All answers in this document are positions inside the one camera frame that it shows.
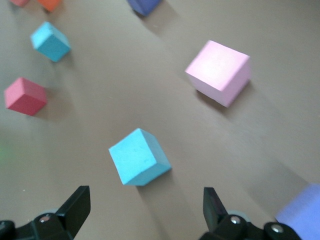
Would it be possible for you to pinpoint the rose red foam cube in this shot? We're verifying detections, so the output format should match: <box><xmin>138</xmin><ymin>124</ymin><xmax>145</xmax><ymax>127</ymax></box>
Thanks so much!
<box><xmin>3</xmin><ymin>76</ymin><xmax>48</xmax><ymax>117</ymax></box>

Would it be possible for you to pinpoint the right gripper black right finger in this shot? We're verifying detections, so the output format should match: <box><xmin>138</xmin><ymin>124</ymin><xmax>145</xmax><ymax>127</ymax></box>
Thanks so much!
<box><xmin>198</xmin><ymin>186</ymin><xmax>267</xmax><ymax>240</ymax></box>

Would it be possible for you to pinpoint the light blue foam cube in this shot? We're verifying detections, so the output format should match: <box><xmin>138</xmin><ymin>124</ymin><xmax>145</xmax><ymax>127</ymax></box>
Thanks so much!
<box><xmin>29</xmin><ymin>20</ymin><xmax>72</xmax><ymax>63</ymax></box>
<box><xmin>108</xmin><ymin>127</ymin><xmax>173</xmax><ymax>187</ymax></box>

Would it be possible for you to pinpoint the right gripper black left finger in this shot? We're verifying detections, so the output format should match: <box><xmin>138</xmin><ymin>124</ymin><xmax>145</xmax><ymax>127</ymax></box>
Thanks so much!
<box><xmin>14</xmin><ymin>185</ymin><xmax>91</xmax><ymax>240</ymax></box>

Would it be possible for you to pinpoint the orange foam cube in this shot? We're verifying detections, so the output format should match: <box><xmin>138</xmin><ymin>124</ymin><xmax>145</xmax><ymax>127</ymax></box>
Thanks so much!
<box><xmin>37</xmin><ymin>0</ymin><xmax>63</xmax><ymax>13</ymax></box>

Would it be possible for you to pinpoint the purple foam cube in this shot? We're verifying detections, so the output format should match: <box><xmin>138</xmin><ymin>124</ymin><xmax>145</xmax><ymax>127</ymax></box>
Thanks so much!
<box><xmin>126</xmin><ymin>0</ymin><xmax>163</xmax><ymax>17</ymax></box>
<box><xmin>274</xmin><ymin>182</ymin><xmax>320</xmax><ymax>240</ymax></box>

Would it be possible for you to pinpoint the pink plastic bin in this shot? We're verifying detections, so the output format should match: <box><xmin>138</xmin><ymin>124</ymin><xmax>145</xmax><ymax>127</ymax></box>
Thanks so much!
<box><xmin>9</xmin><ymin>0</ymin><xmax>30</xmax><ymax>8</ymax></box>

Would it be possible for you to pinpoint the brown table cover sheet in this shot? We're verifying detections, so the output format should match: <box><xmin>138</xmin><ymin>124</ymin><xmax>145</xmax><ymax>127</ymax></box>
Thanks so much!
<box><xmin>0</xmin><ymin>0</ymin><xmax>320</xmax><ymax>240</ymax></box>

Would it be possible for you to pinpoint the light pink foam cube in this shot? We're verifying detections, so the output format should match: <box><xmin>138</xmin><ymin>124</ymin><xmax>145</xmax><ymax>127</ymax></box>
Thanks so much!
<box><xmin>184</xmin><ymin>39</ymin><xmax>252</xmax><ymax>109</ymax></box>

